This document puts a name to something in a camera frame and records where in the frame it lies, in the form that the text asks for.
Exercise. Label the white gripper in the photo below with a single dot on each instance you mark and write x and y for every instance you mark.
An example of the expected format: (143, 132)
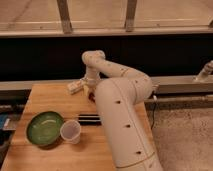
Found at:
(92, 78)

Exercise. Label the dark red pepper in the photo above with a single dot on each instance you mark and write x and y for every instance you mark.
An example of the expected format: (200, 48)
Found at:
(91, 97)

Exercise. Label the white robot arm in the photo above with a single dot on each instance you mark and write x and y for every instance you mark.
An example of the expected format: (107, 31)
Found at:
(118, 89)

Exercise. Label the white plastic bottle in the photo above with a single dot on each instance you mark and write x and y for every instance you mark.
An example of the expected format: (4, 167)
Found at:
(76, 86)

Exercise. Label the clear plastic cup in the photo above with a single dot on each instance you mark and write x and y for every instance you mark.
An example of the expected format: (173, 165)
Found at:
(70, 131)

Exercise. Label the green bowl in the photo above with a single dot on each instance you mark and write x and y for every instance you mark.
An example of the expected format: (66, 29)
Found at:
(44, 129)

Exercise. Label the left metal window post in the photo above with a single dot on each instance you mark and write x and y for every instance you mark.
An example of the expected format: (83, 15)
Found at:
(64, 16)

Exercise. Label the metal window post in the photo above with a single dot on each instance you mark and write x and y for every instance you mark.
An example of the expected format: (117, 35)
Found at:
(64, 16)
(130, 15)

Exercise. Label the right metal window post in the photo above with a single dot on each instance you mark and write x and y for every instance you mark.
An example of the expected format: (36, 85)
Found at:
(130, 15)

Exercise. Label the metal rail behind table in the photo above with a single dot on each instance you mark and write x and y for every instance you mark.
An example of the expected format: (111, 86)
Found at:
(163, 84)

